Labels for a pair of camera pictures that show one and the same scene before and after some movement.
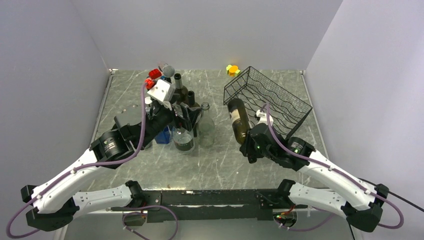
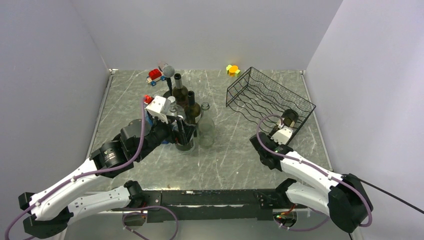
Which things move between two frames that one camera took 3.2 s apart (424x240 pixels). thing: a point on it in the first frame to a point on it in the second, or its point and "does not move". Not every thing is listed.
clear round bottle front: [183, 140] does not move
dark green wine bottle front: [240, 122] to [288, 116]
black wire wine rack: [256, 89] does not move
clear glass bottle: [206, 128] does not move
